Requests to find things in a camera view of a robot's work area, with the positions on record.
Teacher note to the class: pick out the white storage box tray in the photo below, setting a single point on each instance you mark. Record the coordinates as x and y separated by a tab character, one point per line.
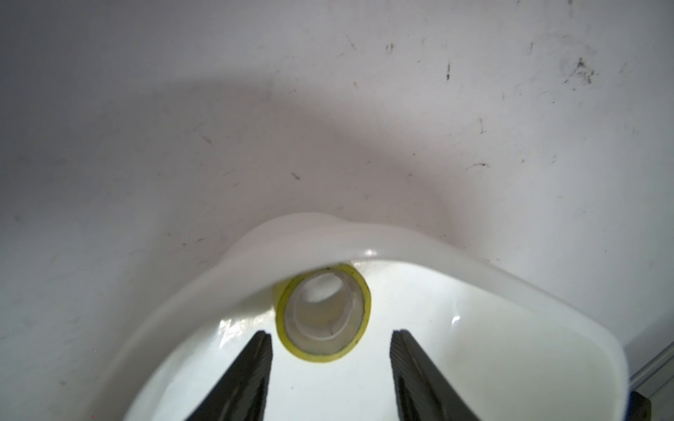
510	350

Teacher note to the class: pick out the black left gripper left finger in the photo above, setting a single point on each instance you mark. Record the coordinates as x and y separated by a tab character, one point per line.
241	393

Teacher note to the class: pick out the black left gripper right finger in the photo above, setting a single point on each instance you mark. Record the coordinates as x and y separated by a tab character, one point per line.
422	392

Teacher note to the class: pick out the yellow core transparent tape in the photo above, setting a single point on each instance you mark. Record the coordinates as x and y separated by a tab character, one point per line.
322	315

